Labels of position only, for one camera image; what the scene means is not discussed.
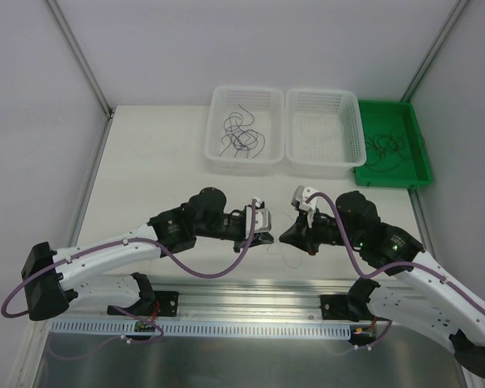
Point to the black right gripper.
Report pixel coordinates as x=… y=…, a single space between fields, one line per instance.
x=307 y=234

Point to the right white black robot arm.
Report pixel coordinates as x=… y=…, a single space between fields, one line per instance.
x=398 y=278

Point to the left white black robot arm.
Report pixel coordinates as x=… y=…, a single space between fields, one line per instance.
x=58 y=279

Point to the green plastic tray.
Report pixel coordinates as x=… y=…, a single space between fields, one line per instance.
x=395 y=147

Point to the right white perforated basket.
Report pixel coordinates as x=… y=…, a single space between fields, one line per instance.
x=324 y=134

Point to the white perforated basket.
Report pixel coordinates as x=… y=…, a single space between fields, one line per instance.
x=324 y=134
x=245 y=131

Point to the left white perforated basket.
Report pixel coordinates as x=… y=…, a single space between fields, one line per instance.
x=245 y=131

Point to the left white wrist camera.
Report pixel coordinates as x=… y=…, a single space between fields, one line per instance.
x=263 y=221

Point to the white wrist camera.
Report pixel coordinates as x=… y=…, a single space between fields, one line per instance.
x=302 y=203
x=263 y=221

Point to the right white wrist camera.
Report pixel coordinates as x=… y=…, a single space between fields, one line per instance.
x=302 y=203

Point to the aluminium table edge rail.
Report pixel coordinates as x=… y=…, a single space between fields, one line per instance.
x=274 y=301

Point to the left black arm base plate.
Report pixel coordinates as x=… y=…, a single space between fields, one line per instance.
x=166 y=303

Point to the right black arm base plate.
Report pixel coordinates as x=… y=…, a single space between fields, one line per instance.
x=334 y=307

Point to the white slotted cable duct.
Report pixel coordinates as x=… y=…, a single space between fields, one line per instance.
x=323 y=331

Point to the aluminium frame post left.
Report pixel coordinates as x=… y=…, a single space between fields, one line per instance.
x=63 y=26

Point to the aluminium frame post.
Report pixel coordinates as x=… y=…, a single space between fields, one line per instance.
x=451 y=21
x=63 y=26

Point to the aluminium frame post right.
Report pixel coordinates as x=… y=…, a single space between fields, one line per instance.
x=451 y=21

